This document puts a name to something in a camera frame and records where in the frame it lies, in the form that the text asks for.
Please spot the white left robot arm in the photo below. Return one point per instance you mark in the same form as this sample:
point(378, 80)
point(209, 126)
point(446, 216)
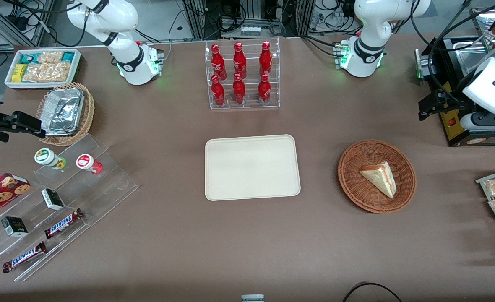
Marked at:
point(367, 29)

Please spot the white rectangular snack bin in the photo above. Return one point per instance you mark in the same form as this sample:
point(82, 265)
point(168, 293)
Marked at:
point(76, 67)

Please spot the small grey device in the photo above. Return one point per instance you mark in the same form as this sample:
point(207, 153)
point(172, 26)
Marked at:
point(252, 298)

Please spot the red cola bottle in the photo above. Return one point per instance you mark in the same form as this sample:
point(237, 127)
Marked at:
point(218, 93)
point(264, 90)
point(239, 61)
point(218, 63)
point(239, 91)
point(265, 58)

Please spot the black food warmer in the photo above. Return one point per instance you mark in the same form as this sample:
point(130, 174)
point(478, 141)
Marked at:
point(453, 132)

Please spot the white power strip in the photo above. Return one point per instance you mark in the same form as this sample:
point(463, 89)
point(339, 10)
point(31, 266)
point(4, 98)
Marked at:
point(251, 30)

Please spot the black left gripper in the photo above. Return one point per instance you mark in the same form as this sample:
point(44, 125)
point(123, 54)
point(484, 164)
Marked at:
point(452, 102)

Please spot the red lid snack cup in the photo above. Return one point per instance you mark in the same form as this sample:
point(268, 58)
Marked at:
point(86, 162)

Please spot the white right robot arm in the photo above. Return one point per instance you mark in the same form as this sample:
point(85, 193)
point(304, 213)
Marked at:
point(121, 16)

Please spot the red plaid cookie box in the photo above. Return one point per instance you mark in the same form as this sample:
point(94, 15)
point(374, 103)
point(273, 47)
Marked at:
point(0, 193)

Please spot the Snickers chocolate bar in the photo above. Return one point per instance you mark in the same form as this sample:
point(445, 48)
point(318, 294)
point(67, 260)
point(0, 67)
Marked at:
point(63, 223)
point(24, 256)

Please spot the tan wicker basket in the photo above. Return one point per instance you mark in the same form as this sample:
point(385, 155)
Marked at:
point(89, 111)

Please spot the green lid snack cup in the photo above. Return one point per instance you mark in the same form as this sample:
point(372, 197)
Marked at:
point(45, 157)

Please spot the stacked aluminium foil trays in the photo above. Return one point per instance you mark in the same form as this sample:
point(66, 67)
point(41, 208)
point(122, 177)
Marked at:
point(63, 111)

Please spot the small black carton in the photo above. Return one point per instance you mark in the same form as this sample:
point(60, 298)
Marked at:
point(52, 199)
point(14, 226)

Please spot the clear acrylic bottle rack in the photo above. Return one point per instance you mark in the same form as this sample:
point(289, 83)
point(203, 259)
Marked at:
point(249, 105)

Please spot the yellow snack box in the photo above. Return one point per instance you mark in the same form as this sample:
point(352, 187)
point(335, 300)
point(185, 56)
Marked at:
point(19, 73)

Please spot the triangle sandwich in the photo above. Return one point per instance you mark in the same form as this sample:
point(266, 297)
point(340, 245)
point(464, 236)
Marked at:
point(379, 176)

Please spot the brown round wicker basket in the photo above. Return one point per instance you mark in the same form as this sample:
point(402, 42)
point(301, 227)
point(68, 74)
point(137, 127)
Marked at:
point(356, 184)

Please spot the beige plastic tray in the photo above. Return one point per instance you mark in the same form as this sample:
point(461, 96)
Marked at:
point(251, 167)

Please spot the steel warmer pan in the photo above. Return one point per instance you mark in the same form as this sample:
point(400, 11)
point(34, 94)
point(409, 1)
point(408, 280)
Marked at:
point(472, 54)

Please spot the clear acrylic stepped stand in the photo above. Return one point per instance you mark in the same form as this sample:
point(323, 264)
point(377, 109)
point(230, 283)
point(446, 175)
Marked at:
point(105, 184)

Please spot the teal snack pack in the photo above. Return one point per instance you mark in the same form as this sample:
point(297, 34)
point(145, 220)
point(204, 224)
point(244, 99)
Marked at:
point(68, 56)
point(28, 58)

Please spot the clear cracker bag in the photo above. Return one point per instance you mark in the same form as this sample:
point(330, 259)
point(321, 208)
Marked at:
point(48, 72)
point(50, 57)

